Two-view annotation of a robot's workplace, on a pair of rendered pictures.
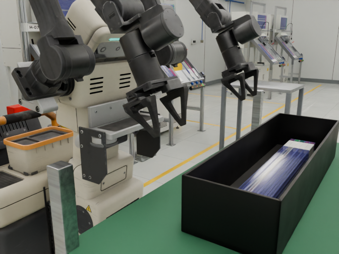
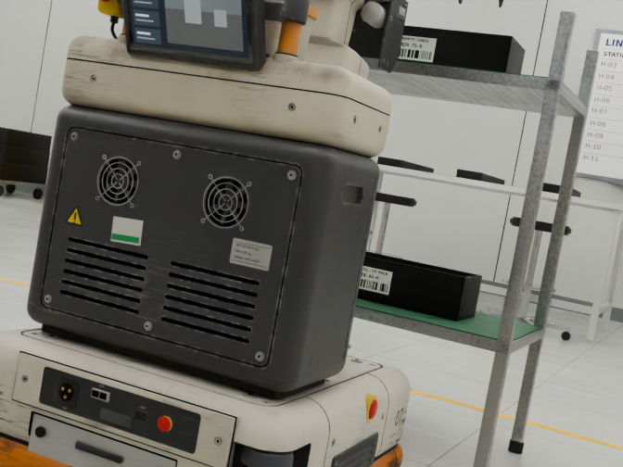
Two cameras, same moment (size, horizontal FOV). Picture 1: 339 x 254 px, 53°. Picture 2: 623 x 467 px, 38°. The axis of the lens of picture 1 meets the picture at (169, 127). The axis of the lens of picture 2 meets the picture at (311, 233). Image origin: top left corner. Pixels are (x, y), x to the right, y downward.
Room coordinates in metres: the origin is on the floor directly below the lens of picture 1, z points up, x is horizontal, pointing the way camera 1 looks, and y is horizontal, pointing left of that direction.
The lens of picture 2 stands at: (1.33, 2.08, 0.63)
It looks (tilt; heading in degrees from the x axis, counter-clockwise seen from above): 3 degrees down; 260
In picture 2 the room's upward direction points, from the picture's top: 10 degrees clockwise
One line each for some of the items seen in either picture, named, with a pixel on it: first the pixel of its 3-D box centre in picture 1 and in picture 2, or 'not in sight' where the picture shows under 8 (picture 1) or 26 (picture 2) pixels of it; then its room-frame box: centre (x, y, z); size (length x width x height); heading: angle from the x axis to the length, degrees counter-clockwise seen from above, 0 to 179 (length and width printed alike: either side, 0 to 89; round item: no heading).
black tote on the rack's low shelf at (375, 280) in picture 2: not in sight; (367, 274); (0.73, -0.25, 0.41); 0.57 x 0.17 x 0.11; 145
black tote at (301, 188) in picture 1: (277, 164); (408, 53); (0.73, -0.25, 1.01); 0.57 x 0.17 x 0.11; 146
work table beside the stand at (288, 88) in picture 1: (260, 122); not in sight; (3.42, -0.95, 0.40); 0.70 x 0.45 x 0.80; 54
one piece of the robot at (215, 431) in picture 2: not in sight; (119, 407); (1.32, 0.68, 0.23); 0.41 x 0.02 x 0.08; 146
